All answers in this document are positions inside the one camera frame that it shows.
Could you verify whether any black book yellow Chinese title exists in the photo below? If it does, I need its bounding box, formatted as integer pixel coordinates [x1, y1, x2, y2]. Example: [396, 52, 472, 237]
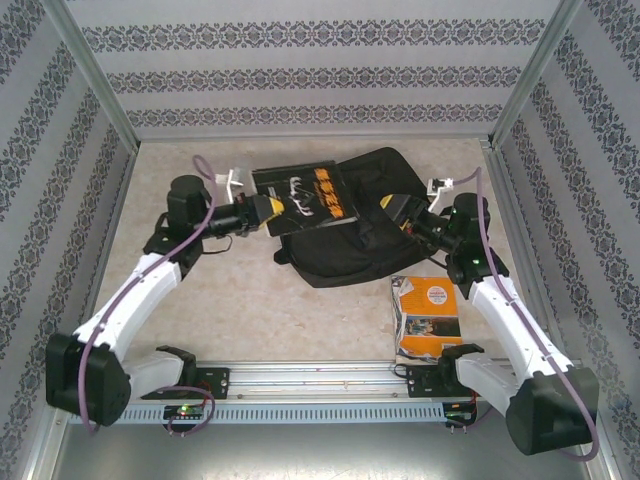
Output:
[249, 158, 360, 239]

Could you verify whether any black backpack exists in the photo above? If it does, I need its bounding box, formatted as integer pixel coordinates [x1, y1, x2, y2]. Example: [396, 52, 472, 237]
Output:
[273, 146, 441, 290]

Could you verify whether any worn orange blue book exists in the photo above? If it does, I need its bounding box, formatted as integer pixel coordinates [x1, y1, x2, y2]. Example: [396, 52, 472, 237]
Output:
[391, 276, 464, 366]

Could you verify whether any right controller board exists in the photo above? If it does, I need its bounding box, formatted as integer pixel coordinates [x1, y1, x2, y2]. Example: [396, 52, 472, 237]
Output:
[444, 401, 480, 427]

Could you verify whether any controller board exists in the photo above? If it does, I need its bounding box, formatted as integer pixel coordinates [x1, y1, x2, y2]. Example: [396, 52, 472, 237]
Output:
[444, 401, 480, 427]
[163, 403, 210, 421]

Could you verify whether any left controller board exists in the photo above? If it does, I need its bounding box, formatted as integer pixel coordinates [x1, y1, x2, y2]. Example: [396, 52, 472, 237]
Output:
[163, 403, 210, 421]

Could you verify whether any grey sheet metal panel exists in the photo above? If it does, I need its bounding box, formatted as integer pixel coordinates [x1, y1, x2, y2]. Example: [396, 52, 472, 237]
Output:
[29, 394, 619, 480]

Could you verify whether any left gripper thin black cable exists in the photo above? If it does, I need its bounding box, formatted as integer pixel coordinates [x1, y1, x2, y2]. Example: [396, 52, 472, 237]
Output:
[199, 234, 236, 256]

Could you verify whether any right aluminium side rail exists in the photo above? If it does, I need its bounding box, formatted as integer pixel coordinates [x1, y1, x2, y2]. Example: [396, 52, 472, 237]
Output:
[479, 139, 584, 364]

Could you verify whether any aluminium side rail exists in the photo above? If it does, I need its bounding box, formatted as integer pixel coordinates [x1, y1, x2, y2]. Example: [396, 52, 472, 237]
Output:
[67, 144, 144, 366]
[479, 139, 584, 364]

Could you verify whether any left aluminium side rail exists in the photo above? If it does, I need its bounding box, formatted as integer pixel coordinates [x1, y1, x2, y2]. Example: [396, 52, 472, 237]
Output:
[67, 144, 144, 366]

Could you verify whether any left aluminium frame post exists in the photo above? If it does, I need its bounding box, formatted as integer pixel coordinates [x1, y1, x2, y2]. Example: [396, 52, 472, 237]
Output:
[42, 0, 141, 154]

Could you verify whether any aluminium frame post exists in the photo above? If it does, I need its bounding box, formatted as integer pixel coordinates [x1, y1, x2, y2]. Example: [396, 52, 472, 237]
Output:
[42, 0, 141, 154]
[489, 0, 586, 149]

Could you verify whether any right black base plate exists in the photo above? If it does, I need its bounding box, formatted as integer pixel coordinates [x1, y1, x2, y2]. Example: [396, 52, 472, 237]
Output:
[407, 364, 499, 400]

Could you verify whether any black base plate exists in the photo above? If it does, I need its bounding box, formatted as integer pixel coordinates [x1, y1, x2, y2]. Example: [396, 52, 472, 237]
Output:
[407, 364, 499, 400]
[139, 367, 231, 401]

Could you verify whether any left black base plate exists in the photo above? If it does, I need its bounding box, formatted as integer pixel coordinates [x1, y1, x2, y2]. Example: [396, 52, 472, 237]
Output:
[139, 367, 231, 401]

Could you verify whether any aluminium mounting rail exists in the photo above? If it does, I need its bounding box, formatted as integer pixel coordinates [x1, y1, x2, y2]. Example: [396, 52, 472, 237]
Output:
[49, 362, 586, 401]

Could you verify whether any right aluminium frame post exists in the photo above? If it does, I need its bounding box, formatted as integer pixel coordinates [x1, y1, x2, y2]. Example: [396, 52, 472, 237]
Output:
[489, 0, 586, 149]

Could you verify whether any grey slotted cable duct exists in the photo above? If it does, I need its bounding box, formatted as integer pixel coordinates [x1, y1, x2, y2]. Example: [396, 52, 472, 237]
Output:
[67, 403, 446, 425]

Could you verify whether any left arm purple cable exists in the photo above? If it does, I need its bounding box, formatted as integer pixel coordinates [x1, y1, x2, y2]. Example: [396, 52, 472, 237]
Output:
[79, 154, 217, 439]

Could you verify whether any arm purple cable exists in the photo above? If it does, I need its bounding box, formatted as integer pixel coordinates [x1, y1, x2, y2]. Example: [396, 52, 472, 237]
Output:
[79, 154, 217, 439]
[447, 167, 600, 461]

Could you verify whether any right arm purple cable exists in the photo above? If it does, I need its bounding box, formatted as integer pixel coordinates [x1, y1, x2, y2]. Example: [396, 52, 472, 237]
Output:
[447, 167, 600, 461]

